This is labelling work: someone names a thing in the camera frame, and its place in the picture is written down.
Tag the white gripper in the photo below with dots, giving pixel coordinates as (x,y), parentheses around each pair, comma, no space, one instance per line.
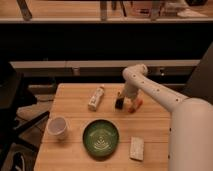
(130,91)

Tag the black eraser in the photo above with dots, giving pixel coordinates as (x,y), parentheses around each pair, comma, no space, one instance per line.
(119,104)

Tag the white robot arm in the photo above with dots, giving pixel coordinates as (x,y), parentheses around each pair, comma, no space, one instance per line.
(191,122)

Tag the green ceramic plate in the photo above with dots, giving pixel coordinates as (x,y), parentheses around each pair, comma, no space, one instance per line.
(100,138)

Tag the orange carrot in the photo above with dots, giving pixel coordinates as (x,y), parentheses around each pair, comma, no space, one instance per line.
(135,105)

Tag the white plastic bottle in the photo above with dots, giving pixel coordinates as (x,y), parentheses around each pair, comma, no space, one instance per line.
(96,98)

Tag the wooden shelf bench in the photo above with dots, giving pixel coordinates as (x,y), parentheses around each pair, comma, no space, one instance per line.
(101,68)

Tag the white sponge block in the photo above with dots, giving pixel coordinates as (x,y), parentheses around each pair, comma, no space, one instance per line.
(137,148)

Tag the black chair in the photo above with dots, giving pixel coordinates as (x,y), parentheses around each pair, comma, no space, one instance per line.
(13,95)

